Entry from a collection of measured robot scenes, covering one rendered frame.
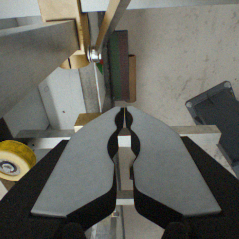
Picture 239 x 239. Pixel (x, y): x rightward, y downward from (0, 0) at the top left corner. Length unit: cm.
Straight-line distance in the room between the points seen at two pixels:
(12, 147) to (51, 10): 24
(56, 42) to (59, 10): 8
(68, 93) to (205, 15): 90
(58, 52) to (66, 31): 4
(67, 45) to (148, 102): 110
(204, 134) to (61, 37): 31
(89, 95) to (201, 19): 89
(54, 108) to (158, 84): 79
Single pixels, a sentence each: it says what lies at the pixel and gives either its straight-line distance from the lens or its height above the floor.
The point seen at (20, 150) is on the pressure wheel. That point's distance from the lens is 36.
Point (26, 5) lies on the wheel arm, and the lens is 28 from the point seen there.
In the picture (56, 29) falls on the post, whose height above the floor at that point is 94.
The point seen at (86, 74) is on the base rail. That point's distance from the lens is 45.
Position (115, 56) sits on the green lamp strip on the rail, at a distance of 43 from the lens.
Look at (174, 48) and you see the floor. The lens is 118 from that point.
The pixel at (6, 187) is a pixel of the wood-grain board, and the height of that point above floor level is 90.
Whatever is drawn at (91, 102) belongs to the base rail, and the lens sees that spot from 48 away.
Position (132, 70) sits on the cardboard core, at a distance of 109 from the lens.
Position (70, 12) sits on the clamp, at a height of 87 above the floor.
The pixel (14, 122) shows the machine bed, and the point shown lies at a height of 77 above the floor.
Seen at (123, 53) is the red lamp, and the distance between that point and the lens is 42.
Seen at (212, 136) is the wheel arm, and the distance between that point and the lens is 40.
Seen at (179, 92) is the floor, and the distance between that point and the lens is 128.
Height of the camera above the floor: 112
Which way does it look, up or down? 57 degrees down
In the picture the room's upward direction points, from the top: 178 degrees counter-clockwise
